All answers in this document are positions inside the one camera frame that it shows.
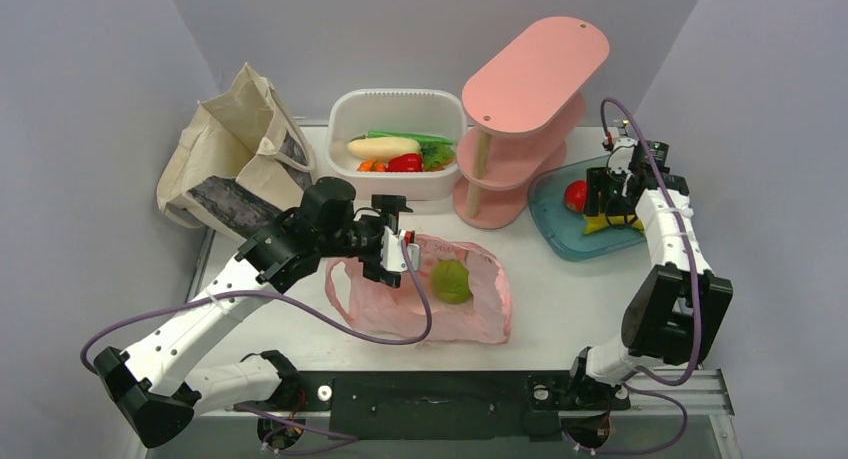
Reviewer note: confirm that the white radish with leaves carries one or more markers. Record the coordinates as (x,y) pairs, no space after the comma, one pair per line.
(435,156)

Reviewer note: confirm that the red apple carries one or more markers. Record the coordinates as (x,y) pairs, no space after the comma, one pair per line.
(575,196)

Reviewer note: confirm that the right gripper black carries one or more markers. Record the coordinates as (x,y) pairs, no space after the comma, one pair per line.
(598,182)

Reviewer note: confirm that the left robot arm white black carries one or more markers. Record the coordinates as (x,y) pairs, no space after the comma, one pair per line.
(157,383)

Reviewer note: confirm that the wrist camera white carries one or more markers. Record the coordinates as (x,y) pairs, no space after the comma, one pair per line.
(400,253)
(620,156)

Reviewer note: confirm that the white plastic tub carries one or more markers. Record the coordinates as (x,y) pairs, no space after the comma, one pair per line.
(421,111)

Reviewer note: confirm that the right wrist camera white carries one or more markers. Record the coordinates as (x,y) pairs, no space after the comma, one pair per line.
(620,156)

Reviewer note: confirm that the small orange pumpkin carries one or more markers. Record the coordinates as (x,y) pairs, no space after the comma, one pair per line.
(372,166)

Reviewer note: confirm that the beige canvas tote bag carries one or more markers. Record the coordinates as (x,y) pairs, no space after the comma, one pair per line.
(240,162)

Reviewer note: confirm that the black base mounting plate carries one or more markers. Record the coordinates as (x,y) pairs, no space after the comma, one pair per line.
(443,405)

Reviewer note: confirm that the red bell pepper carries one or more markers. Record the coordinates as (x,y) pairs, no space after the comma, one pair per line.
(411,162)

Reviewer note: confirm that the teal plastic tray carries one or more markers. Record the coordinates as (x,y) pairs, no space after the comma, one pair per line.
(563,229)

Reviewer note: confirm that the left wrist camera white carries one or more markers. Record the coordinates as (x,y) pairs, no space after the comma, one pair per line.
(400,253)

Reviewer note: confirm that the pink three-tier shelf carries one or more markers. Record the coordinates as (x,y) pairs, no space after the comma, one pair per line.
(522,104)

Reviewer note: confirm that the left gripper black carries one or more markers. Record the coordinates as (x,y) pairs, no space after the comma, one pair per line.
(389,211)

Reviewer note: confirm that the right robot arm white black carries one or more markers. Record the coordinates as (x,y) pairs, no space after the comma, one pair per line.
(675,315)

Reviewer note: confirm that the yellow banana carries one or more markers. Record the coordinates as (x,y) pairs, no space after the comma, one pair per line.
(601,222)

